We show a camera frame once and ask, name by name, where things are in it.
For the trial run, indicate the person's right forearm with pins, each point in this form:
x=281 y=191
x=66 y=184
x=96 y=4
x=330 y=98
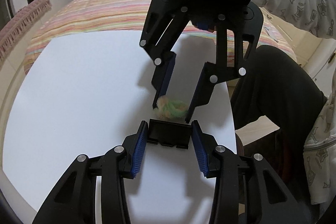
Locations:
x=296 y=3

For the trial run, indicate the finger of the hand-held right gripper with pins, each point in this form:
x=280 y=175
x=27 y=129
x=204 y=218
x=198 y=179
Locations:
x=165 y=74
x=202 y=87

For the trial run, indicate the green fuzzy ball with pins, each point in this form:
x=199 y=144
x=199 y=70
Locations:
x=173 y=107

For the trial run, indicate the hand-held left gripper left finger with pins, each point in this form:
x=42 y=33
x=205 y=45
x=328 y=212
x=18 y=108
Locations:
x=139 y=150

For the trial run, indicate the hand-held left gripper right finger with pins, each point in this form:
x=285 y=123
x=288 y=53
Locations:
x=199 y=150

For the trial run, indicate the white printed pajama top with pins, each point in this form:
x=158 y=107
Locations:
x=320 y=155

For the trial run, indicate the striped bed blanket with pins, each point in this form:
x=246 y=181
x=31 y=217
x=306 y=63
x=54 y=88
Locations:
x=105 y=11

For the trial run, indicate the pink window seat cushion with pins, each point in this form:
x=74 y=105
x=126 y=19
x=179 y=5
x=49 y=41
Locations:
x=23 y=22

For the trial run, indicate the black plastic tray piece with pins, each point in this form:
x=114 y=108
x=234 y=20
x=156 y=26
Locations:
x=169 y=133

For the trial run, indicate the person's right leg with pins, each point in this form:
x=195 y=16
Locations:
x=275 y=87

